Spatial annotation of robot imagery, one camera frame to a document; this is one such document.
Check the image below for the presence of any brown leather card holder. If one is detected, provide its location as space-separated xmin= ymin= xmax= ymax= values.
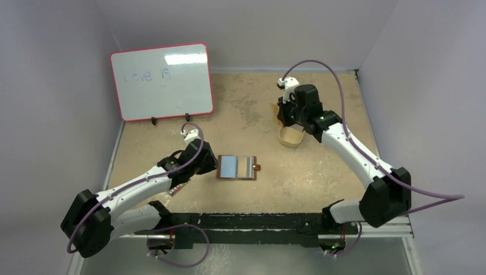
xmin=216 ymin=155 xmax=261 ymax=180

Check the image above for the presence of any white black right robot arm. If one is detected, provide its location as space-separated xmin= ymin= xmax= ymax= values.
xmin=277 ymin=83 xmax=411 ymax=233

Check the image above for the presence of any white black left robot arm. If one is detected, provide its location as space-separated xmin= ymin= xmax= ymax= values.
xmin=60 ymin=138 xmax=217 ymax=258

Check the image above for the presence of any beige oval card tray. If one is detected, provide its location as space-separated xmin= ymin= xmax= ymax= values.
xmin=277 ymin=127 xmax=305 ymax=148

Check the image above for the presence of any pack of coloured markers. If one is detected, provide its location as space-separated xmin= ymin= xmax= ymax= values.
xmin=167 ymin=183 xmax=187 ymax=197

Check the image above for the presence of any pink framed whiteboard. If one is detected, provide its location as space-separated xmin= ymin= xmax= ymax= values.
xmin=110 ymin=42 xmax=214 ymax=121

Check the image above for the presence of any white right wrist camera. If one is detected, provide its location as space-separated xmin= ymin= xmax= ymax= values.
xmin=276 ymin=76 xmax=300 ymax=90

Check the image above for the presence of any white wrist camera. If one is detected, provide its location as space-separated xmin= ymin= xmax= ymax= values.
xmin=276 ymin=76 xmax=300 ymax=90
xmin=181 ymin=129 xmax=201 ymax=145

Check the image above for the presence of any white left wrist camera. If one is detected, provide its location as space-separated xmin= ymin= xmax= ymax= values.
xmin=181 ymin=129 xmax=201 ymax=145

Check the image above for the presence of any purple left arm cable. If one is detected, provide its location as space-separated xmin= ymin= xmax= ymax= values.
xmin=66 ymin=122 xmax=210 ymax=269

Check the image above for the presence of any aluminium rail frame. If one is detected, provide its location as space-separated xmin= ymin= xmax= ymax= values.
xmin=73 ymin=206 xmax=413 ymax=257

